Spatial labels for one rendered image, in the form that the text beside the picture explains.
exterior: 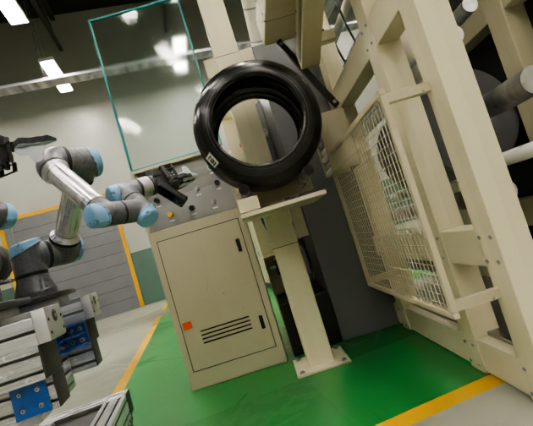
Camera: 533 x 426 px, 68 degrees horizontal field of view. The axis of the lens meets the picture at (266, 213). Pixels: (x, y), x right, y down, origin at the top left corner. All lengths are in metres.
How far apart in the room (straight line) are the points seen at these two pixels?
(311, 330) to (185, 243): 0.83
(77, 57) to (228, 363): 11.06
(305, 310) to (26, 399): 1.24
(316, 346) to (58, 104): 10.86
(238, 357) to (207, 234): 0.70
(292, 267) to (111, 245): 9.25
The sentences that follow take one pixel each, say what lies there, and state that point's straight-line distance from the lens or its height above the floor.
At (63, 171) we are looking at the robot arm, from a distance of 1.47.
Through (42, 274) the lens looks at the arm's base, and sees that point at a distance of 1.79.
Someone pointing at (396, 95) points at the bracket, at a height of 0.97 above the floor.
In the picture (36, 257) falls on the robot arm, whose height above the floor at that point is 0.87.
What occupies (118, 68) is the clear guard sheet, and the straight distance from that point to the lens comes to 2.63.
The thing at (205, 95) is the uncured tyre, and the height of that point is 1.32.
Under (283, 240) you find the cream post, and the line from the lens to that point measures 2.00.
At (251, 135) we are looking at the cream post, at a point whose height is 1.21.
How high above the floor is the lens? 0.67
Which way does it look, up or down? 4 degrees up
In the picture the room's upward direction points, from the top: 17 degrees counter-clockwise
